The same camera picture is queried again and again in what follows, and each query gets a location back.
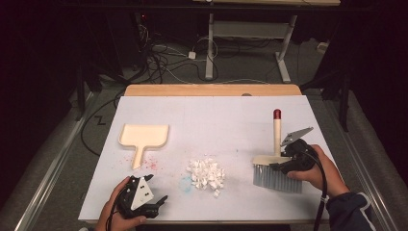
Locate tangle of black floor cables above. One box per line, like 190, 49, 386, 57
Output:
138, 22, 219, 85

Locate person's left hand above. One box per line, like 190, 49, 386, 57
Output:
95, 176, 147, 231

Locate long black floor cable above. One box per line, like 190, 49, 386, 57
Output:
80, 90, 126, 158

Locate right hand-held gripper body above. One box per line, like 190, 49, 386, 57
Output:
279, 126, 319, 176

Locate white power strip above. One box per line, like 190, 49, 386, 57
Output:
316, 41, 331, 55

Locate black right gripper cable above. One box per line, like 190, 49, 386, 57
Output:
301, 148, 329, 231

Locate white metal desk frame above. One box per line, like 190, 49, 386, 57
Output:
191, 0, 342, 84

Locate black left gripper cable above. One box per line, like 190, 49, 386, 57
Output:
105, 189, 128, 231

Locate black metal stand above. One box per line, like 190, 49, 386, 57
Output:
299, 68, 352, 133

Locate person's right hand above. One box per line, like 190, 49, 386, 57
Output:
286, 143, 350, 198

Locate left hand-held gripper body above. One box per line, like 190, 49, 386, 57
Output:
115, 175, 162, 219

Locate cream brush with grey bristles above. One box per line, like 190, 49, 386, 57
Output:
251, 109, 304, 194

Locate cream plastic dustpan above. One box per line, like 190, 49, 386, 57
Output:
117, 123, 170, 170

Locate white table cover sheet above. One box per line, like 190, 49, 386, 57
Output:
77, 94, 341, 222

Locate metal floor rail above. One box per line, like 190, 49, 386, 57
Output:
320, 95, 400, 231
13, 90, 100, 231

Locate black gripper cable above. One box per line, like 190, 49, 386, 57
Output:
301, 148, 329, 231
105, 189, 128, 231

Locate pile of white paper scraps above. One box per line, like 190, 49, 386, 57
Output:
186, 157, 226, 198

